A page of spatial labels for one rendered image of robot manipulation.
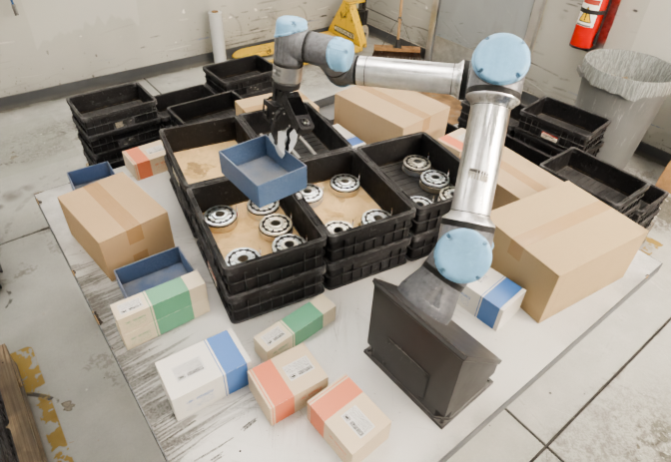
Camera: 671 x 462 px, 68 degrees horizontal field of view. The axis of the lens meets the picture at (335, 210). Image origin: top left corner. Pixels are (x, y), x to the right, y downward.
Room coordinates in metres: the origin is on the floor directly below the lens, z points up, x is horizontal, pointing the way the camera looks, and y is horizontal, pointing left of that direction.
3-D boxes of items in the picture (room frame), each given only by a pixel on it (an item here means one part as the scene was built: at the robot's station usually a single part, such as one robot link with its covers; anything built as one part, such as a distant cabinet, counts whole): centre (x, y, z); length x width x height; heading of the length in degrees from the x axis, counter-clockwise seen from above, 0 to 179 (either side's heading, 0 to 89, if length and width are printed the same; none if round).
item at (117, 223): (1.23, 0.71, 0.78); 0.30 x 0.22 x 0.16; 46
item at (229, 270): (1.13, 0.24, 0.92); 0.40 x 0.30 x 0.02; 29
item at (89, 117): (2.47, 1.25, 0.37); 0.40 x 0.30 x 0.45; 130
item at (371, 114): (1.98, -0.22, 0.80); 0.40 x 0.30 x 0.20; 44
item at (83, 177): (1.48, 0.89, 0.74); 0.20 x 0.15 x 0.07; 36
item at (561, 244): (1.19, -0.70, 0.80); 0.40 x 0.30 x 0.20; 122
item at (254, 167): (1.11, 0.20, 1.10); 0.20 x 0.15 x 0.07; 40
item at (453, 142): (1.76, -0.49, 0.81); 0.16 x 0.12 x 0.07; 132
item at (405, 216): (1.28, -0.02, 0.92); 0.40 x 0.30 x 0.02; 29
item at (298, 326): (0.88, 0.09, 0.73); 0.24 x 0.06 x 0.06; 134
